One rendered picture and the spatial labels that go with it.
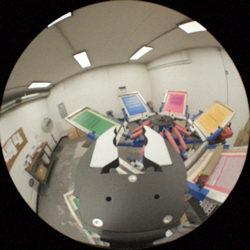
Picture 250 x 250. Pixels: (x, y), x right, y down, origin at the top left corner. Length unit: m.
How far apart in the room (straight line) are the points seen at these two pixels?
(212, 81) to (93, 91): 4.57
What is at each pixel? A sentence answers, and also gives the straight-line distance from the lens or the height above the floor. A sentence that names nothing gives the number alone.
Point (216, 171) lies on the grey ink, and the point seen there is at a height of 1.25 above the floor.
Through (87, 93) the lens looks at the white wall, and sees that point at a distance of 4.06.
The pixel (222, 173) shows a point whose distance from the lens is 0.75.
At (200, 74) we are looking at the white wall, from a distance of 2.81.
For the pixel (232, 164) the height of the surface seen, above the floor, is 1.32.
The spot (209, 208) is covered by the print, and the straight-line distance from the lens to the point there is 1.06.
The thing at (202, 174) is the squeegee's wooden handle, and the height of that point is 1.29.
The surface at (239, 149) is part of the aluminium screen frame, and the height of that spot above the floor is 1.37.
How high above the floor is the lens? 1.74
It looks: 27 degrees down
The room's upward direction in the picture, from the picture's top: 11 degrees counter-clockwise
